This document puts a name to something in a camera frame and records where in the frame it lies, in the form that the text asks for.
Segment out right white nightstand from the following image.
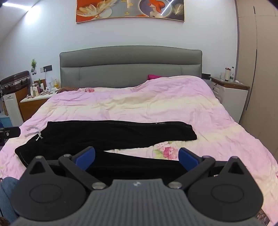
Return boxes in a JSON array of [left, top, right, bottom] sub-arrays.
[[211, 77, 250, 123]]

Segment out magenta pillow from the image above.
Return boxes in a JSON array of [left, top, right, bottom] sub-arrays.
[[148, 74, 161, 80]]

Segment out brown pillow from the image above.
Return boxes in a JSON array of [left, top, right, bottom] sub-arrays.
[[57, 87, 79, 94]]

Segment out pink floral duvet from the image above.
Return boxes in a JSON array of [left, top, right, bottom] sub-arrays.
[[1, 76, 277, 225]]

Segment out black pants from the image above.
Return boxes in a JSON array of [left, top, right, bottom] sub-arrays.
[[15, 120, 197, 167]]

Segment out orange framed wall painting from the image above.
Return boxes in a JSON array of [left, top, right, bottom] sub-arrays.
[[75, 0, 185, 23]]

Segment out white red cap bottle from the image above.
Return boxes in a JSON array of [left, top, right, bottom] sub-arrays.
[[224, 67, 231, 81]]

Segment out green label plastic bottle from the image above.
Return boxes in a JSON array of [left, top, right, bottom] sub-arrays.
[[229, 67, 235, 82]]

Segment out white table lamp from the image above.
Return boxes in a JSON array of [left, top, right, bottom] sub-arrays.
[[46, 77, 54, 92]]

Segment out dark suitcase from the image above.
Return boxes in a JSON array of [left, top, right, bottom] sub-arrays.
[[1, 71, 30, 96]]

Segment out black wall socket panel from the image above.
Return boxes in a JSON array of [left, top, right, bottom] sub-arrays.
[[43, 65, 52, 72]]

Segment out left wooden nightstand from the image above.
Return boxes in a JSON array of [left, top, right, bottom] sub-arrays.
[[19, 93, 55, 122]]

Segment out beige wardrobe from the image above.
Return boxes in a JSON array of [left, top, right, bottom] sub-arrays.
[[236, 1, 277, 158]]

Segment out grey upholstered headboard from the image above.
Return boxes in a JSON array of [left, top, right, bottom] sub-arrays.
[[59, 45, 203, 88]]

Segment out small potted plant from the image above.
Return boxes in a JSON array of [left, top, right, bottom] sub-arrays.
[[31, 58, 37, 75]]

